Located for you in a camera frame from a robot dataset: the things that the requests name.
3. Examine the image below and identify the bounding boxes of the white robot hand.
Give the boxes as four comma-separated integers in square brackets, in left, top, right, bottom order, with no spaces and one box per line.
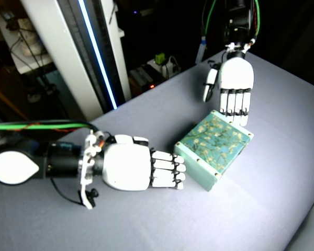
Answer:
[101,134,187,192]
[202,56,255,128]

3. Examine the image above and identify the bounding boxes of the thin black cable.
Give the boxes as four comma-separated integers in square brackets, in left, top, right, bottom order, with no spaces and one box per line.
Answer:
[49,177,85,208]

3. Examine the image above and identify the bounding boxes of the white shelf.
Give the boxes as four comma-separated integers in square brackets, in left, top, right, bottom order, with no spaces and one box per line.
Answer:
[0,10,53,75]

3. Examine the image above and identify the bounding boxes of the grey hanging cable connector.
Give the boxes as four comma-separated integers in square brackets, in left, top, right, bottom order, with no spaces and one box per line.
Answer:
[195,38,207,65]

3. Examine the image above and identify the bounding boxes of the green braided cable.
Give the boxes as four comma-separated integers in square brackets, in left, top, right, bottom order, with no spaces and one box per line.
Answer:
[202,0,217,38]
[0,121,96,132]
[251,0,261,40]

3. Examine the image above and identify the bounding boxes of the white column with blue light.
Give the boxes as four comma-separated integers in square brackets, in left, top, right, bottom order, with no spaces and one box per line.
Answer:
[19,0,133,122]

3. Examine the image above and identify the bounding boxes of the teal floral print box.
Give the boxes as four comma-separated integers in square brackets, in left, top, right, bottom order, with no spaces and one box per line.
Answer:
[174,109,254,193]

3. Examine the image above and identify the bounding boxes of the white power strip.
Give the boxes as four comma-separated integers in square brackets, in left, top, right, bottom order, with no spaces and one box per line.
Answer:
[146,55,182,79]

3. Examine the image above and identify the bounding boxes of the grey table cloth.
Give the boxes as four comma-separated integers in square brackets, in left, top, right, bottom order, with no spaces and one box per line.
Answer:
[0,51,314,251]

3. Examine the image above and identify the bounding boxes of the black device with red light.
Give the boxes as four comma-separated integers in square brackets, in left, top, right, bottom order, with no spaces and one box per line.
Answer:
[129,66,161,93]

